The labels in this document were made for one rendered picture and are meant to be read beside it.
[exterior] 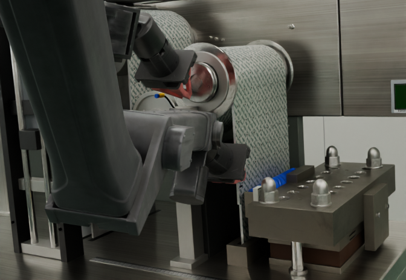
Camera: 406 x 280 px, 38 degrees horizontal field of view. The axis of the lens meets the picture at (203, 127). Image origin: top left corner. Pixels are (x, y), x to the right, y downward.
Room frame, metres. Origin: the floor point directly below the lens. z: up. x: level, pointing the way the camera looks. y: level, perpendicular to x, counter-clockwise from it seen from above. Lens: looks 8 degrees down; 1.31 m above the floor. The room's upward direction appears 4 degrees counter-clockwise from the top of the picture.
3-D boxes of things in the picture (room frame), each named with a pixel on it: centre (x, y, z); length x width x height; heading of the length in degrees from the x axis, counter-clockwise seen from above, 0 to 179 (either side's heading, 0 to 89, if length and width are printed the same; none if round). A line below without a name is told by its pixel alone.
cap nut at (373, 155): (1.27, -0.37, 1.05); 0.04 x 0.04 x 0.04
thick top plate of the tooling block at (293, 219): (1.16, -0.25, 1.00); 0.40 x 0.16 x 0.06; 147
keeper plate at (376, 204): (1.12, -0.33, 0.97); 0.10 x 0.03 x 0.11; 147
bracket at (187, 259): (1.11, 0.05, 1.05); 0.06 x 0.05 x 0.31; 147
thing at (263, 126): (1.19, -0.12, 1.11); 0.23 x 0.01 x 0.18; 147
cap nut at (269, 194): (1.05, -0.11, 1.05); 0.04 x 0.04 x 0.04
